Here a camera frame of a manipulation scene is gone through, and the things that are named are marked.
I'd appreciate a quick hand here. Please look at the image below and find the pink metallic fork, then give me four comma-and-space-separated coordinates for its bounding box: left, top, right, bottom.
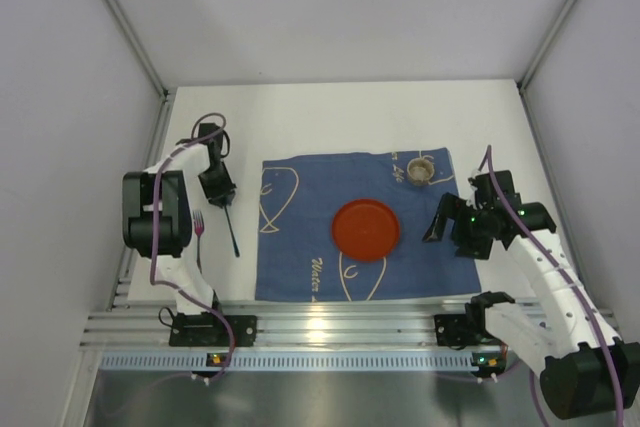
192, 210, 205, 271

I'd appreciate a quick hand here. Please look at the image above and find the speckled ceramic cup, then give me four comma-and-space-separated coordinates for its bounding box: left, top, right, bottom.
406, 157, 435, 186

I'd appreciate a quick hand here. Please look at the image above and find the blue metallic spoon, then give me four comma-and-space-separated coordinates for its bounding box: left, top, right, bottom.
223, 202, 241, 258

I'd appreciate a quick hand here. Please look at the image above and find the blue embroidered cloth placemat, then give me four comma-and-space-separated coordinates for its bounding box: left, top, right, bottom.
255, 148, 481, 302

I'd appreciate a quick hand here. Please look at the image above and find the red round plate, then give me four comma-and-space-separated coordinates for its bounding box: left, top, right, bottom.
331, 198, 401, 262

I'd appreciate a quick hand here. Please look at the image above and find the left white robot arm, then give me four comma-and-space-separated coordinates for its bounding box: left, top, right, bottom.
121, 113, 236, 316

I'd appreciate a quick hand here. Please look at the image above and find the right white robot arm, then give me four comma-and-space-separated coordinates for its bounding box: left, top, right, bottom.
423, 170, 639, 425

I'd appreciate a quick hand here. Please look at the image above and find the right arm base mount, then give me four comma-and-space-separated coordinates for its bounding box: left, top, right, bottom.
434, 291, 515, 351

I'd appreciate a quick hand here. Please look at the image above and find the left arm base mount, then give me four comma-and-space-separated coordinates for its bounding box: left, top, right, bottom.
168, 312, 258, 347

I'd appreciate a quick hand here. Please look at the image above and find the aluminium mounting rail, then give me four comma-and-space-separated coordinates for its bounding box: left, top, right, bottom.
80, 299, 465, 351

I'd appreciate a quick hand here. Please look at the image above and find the left aluminium frame post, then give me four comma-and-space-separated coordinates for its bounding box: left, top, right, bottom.
74, 0, 171, 98

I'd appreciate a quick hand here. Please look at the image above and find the aluminium frame post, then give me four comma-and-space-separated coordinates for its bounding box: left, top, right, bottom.
519, 0, 614, 88
74, 0, 171, 98

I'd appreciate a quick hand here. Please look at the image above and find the perforated cable duct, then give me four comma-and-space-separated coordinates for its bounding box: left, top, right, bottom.
100, 351, 478, 372

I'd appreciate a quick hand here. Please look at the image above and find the right aluminium frame post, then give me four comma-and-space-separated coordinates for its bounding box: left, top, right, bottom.
519, 0, 614, 88

